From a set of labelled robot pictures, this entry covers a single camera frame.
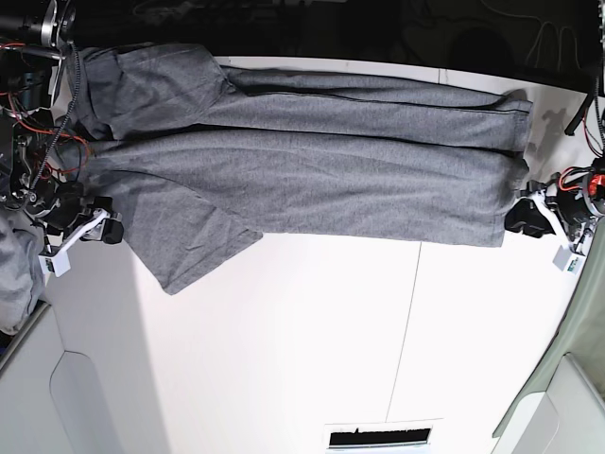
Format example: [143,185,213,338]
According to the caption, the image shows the white bin right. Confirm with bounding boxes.
[493,354,604,454]

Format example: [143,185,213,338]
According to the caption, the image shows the white cables in background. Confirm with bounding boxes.
[481,0,580,72]

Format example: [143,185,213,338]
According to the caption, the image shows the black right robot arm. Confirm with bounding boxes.
[1,1,124,244]

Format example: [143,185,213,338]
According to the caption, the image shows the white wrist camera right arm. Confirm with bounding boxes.
[38,208,122,277]

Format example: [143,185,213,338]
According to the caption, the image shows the white bin left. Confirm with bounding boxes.
[1,304,124,453]

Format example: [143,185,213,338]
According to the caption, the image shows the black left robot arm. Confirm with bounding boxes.
[481,1,604,243]

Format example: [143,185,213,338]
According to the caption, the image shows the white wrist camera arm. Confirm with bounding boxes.
[38,208,122,277]
[519,180,585,275]

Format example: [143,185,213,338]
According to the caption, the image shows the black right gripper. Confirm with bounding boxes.
[30,182,124,245]

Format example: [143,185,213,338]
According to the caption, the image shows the pile of grey clothes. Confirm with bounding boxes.
[1,214,45,335]

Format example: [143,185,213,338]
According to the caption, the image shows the white bin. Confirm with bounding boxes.
[493,354,604,454]
[1,304,124,453]

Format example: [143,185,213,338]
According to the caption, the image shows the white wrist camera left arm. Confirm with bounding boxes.
[519,180,585,275]

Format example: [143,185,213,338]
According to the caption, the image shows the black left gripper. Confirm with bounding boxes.
[505,182,604,236]

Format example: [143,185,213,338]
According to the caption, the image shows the grey t-shirt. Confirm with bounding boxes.
[74,44,532,294]

